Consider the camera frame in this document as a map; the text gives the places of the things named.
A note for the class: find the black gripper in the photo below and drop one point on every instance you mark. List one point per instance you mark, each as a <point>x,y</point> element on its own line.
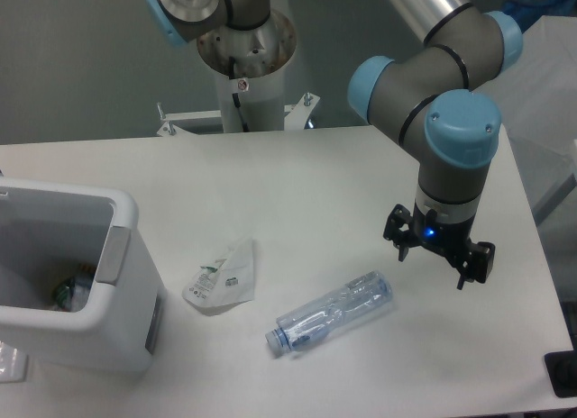
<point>473,261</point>

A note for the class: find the clear plastic water bottle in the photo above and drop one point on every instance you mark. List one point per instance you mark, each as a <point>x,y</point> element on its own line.
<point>308,325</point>

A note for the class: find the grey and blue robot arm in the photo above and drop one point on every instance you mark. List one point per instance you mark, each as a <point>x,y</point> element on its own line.
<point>429,105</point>

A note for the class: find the trash inside the can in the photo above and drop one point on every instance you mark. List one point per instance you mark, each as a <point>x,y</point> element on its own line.
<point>71,294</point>

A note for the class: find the white plastic trash can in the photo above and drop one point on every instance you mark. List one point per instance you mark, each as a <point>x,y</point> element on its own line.
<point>47,231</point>

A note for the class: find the black device at table edge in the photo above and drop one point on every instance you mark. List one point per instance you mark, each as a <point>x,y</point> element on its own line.
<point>561,369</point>

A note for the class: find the grey covered side table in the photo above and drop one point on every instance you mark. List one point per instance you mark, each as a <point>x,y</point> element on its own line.
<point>543,131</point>

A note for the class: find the white paper food wrapper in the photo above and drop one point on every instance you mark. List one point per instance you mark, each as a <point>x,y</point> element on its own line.
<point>225,282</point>

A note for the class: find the blue plastic bag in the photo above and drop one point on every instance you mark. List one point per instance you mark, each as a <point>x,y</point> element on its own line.
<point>527,12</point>

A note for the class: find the clear plastic bag corner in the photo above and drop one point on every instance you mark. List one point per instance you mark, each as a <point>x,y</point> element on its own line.
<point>13,364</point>

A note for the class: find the white metal base bracket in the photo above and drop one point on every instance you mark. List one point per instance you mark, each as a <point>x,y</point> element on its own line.
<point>296,117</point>

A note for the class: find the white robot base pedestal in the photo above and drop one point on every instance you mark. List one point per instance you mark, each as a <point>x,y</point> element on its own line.
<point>249,70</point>

